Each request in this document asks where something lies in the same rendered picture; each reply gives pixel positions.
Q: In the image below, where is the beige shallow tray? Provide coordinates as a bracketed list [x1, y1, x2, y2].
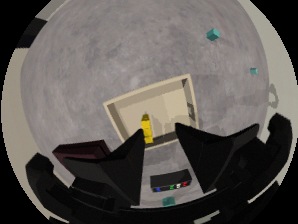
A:
[102, 73, 200, 151]

